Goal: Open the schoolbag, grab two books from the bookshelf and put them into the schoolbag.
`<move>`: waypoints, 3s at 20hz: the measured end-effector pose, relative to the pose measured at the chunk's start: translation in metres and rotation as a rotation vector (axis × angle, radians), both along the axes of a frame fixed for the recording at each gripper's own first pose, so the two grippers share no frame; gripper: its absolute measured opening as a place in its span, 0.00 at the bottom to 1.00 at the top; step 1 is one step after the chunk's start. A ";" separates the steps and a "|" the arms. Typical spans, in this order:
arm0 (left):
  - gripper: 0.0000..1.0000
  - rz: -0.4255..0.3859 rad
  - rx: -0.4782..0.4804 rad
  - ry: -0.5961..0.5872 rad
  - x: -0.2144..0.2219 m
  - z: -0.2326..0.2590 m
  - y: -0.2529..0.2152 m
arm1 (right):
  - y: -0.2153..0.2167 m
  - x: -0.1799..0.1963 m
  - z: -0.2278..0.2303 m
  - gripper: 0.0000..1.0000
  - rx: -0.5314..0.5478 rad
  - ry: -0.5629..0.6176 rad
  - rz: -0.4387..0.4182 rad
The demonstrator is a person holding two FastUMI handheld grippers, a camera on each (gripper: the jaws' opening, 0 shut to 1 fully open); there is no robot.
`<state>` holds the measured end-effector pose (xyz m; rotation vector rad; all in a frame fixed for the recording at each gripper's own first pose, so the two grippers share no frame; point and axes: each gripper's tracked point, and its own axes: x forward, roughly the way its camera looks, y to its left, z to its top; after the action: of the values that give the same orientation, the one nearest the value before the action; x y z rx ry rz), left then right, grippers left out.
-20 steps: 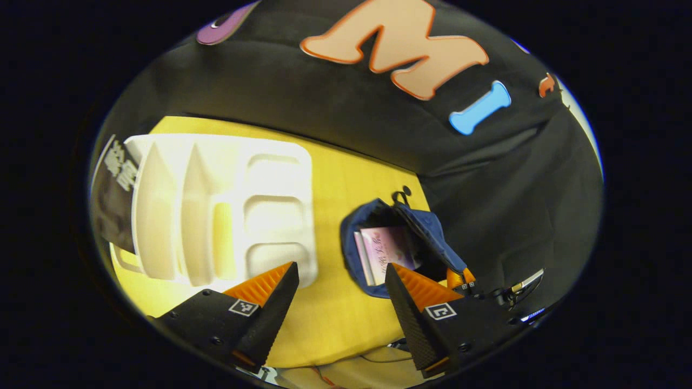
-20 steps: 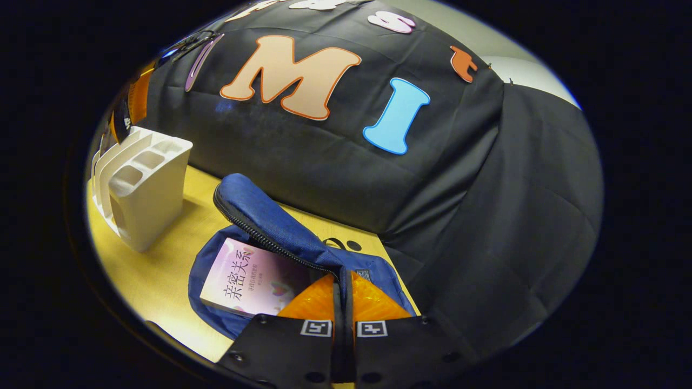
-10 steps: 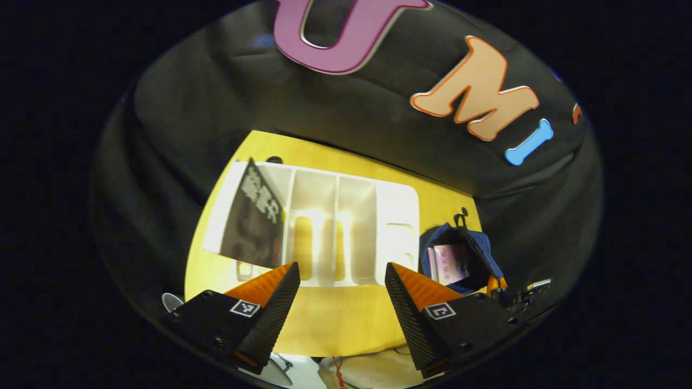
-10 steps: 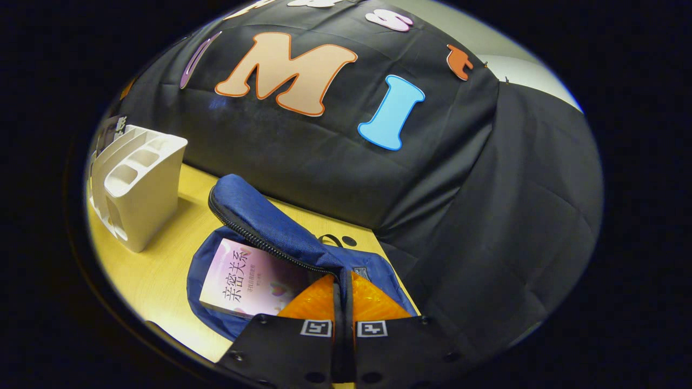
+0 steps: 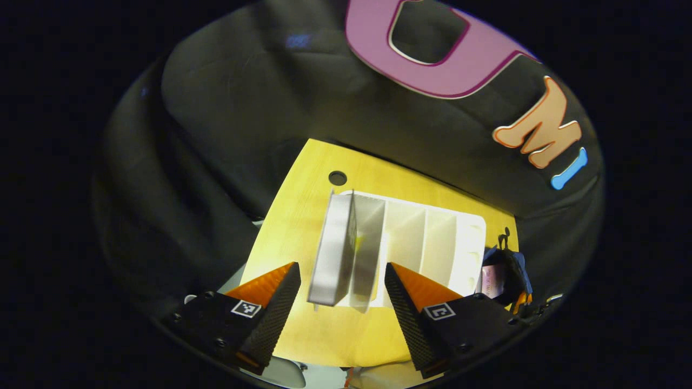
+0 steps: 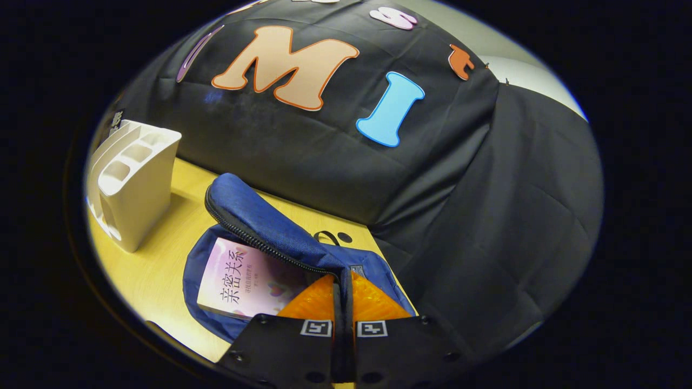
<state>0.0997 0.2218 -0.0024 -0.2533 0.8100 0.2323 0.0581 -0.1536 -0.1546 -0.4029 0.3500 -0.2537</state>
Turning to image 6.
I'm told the pink cover book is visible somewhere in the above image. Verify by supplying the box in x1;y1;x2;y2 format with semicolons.
196;237;309;320

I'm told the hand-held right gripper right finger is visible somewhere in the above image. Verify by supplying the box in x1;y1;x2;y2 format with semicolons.
345;270;469;387

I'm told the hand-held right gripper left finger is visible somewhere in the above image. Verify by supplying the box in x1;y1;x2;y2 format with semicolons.
216;273;345;387

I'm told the white plastic bookshelf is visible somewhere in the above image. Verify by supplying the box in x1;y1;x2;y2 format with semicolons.
86;120;182;253

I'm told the black backdrop cloth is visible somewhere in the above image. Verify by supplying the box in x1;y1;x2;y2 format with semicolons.
111;0;604;360

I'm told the blue schoolbag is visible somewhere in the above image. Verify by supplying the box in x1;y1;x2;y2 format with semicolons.
183;173;417;344

